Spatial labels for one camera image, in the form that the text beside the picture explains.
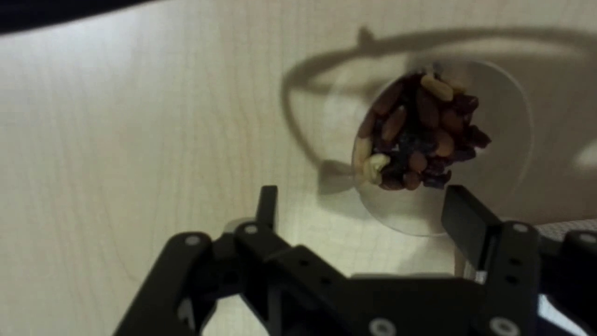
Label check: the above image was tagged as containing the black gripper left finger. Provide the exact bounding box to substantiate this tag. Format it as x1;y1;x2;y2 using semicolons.
114;187;349;336

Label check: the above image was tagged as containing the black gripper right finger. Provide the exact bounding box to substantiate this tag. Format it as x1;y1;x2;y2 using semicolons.
441;185;597;336

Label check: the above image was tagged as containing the clear cup with trail mix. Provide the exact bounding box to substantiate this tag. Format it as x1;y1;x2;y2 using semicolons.
351;60;534;237

